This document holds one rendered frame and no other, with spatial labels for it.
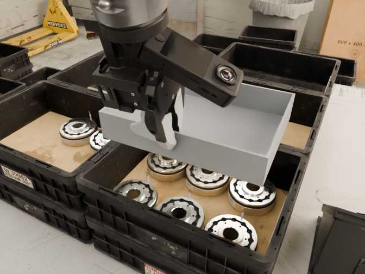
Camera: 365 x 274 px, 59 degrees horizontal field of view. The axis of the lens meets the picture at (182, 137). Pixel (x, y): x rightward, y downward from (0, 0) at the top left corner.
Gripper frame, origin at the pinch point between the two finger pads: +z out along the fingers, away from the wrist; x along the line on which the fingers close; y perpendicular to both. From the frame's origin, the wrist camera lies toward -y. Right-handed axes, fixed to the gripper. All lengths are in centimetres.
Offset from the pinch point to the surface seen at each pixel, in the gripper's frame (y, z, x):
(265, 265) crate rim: -16.2, 14.7, 8.3
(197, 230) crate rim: -4.6, 14.5, 6.4
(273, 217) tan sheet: -16.1, 28.7, -6.7
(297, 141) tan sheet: -18, 37, -36
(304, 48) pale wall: -14, 180, -285
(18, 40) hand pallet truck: 302, 162, -204
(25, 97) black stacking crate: 58, 24, -20
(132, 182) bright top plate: 15.0, 24.7, -3.5
